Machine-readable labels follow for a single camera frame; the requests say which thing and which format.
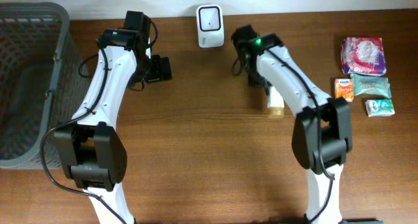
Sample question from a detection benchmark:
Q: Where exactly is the white cream tube gold cap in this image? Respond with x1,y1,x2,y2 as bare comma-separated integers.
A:
265,85,285,119

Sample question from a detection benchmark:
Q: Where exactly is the small orange box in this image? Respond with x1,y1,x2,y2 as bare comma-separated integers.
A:
334,78,354,102

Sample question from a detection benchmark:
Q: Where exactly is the red purple tissue pack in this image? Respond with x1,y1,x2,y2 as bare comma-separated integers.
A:
340,37,387,76

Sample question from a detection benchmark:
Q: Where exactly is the green wet wipes pack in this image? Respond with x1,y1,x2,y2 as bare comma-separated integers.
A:
350,74,392,99

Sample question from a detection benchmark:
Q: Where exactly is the small teal tissue pack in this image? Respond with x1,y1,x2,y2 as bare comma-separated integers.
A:
365,99,395,117

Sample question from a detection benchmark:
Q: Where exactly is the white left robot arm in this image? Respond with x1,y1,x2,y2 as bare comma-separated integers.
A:
50,11,172,223

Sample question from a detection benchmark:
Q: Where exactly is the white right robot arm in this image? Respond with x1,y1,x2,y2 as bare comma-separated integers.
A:
231,25,353,223

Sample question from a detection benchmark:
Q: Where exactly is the white barcode scanner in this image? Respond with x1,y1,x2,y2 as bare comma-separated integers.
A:
196,5,225,48

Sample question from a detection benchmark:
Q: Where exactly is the grey plastic basket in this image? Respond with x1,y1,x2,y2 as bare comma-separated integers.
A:
1,3,89,170

